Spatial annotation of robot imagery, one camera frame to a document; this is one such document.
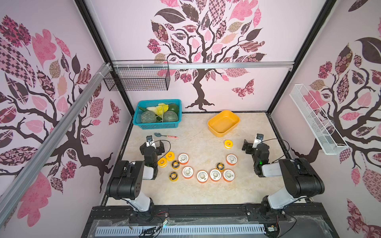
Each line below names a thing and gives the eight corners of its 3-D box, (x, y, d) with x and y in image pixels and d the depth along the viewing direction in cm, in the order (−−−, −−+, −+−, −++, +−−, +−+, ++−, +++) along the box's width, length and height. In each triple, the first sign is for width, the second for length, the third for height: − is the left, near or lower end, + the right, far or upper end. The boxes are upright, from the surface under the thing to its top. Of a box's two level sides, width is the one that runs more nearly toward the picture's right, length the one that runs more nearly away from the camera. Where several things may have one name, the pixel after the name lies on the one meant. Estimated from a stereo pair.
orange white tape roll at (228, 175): (223, 182, 86) (224, 180, 84) (222, 170, 91) (222, 168, 89) (235, 182, 86) (236, 180, 84) (233, 170, 91) (234, 168, 89)
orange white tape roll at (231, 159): (227, 165, 93) (227, 164, 91) (225, 155, 98) (226, 153, 96) (238, 165, 93) (239, 164, 91) (236, 155, 98) (236, 153, 96)
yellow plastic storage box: (219, 141, 105) (220, 136, 100) (204, 127, 114) (204, 122, 109) (241, 124, 115) (243, 119, 110) (226, 112, 124) (227, 107, 119)
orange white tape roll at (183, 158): (177, 164, 93) (177, 163, 92) (178, 154, 98) (178, 152, 96) (189, 164, 93) (188, 163, 91) (189, 154, 98) (189, 152, 96)
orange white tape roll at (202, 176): (196, 183, 86) (196, 181, 84) (196, 171, 91) (196, 169, 89) (208, 183, 86) (208, 181, 84) (207, 171, 91) (207, 169, 89)
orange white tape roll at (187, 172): (180, 176, 89) (180, 174, 87) (185, 166, 93) (185, 164, 91) (190, 180, 87) (190, 179, 85) (195, 170, 91) (195, 168, 89)
